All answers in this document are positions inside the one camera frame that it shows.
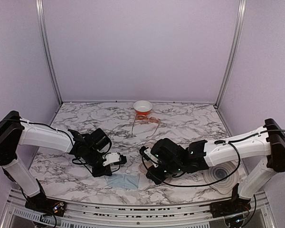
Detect pink soft glasses case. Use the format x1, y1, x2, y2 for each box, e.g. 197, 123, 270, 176
139, 161, 153, 175

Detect pink transparent sunglasses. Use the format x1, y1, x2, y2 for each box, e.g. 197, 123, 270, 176
131, 114, 161, 138

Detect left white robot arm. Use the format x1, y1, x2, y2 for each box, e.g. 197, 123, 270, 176
0, 111, 120, 215

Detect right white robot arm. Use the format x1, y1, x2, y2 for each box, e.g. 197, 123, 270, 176
139, 118, 285, 218

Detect grey swirl ceramic plate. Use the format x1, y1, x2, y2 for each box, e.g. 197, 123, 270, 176
203, 161, 239, 195

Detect orange white bowl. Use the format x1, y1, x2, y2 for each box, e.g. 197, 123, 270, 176
133, 100, 153, 115

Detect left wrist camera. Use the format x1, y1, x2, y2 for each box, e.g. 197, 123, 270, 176
103, 152, 127, 166

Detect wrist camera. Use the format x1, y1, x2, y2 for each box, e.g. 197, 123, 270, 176
103, 152, 127, 166
139, 146, 157, 164

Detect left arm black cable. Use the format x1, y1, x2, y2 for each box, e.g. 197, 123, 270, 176
0, 117, 122, 174

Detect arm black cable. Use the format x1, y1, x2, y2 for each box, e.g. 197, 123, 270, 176
141, 129, 285, 187
0, 117, 122, 174

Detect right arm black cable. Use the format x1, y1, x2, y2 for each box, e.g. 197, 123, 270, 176
141, 129, 285, 187

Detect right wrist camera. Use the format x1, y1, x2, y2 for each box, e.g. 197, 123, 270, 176
139, 146, 157, 164

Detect front aluminium rail base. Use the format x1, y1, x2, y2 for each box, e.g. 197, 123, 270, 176
0, 189, 276, 228

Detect left aluminium frame post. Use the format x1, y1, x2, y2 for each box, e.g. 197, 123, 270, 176
36, 0, 63, 106

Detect aluminium frame post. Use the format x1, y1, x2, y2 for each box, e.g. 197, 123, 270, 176
215, 0, 247, 109
36, 0, 63, 106

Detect right aluminium frame post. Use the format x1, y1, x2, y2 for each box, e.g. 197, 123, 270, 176
215, 0, 247, 109

